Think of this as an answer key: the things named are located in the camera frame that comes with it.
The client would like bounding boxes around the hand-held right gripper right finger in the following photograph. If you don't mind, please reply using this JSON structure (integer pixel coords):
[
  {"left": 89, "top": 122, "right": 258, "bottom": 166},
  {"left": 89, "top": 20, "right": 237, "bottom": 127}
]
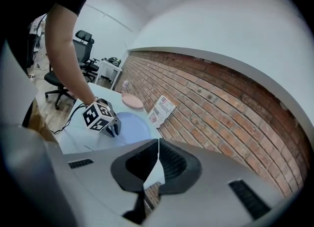
[{"left": 144, "top": 138, "right": 292, "bottom": 227}]

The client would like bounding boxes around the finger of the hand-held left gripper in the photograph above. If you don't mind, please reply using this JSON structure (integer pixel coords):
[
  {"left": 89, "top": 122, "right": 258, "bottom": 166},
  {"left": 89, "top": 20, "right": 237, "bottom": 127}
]
[
  {"left": 105, "top": 124, "right": 116, "bottom": 138},
  {"left": 113, "top": 119, "right": 122, "bottom": 135}
]

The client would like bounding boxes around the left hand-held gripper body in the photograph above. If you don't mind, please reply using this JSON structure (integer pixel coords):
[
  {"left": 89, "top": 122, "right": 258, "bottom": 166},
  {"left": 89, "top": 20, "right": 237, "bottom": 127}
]
[{"left": 82, "top": 99, "right": 123, "bottom": 133}]

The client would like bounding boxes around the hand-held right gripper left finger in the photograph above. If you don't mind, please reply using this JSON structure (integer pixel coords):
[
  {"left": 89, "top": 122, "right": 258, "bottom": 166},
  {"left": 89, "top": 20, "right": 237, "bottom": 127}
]
[{"left": 63, "top": 139, "right": 160, "bottom": 227}]

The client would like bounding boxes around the big blue plate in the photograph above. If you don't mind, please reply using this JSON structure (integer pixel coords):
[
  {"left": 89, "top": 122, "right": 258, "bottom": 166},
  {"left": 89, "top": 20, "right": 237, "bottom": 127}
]
[{"left": 115, "top": 112, "right": 152, "bottom": 145}]

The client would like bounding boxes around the person's left forearm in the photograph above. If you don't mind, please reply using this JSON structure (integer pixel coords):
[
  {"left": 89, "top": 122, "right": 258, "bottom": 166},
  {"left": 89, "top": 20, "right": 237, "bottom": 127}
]
[{"left": 45, "top": 1, "right": 99, "bottom": 106}]

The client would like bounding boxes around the small pink plate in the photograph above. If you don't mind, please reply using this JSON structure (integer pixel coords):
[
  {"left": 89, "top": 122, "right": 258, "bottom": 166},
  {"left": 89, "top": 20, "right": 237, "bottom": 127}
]
[{"left": 122, "top": 92, "right": 144, "bottom": 109}]

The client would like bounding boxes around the white printed cardboard box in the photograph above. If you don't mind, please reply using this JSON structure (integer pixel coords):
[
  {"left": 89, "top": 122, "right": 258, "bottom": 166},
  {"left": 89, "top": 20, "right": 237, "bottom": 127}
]
[{"left": 148, "top": 95, "right": 177, "bottom": 129}]

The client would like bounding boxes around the small white table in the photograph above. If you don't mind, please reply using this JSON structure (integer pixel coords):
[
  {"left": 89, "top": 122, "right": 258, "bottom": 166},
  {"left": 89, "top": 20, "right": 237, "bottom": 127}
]
[{"left": 94, "top": 60, "right": 123, "bottom": 91}]

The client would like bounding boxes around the black cable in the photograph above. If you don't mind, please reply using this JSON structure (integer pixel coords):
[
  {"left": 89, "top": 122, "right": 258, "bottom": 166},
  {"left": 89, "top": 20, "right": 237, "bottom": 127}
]
[{"left": 50, "top": 103, "right": 86, "bottom": 135}]

